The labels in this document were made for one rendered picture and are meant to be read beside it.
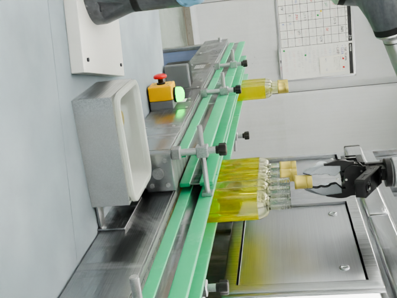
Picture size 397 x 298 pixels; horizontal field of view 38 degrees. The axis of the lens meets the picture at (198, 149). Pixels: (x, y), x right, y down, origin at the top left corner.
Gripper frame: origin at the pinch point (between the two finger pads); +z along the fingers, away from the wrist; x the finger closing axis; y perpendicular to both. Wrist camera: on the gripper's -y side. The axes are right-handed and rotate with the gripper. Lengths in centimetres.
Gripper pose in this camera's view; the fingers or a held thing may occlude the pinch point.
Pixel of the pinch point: (308, 181)
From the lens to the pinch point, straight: 148.8
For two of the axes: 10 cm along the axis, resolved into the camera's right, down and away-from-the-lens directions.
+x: -1.2, -9.5, -2.9
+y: 1.2, -3.1, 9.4
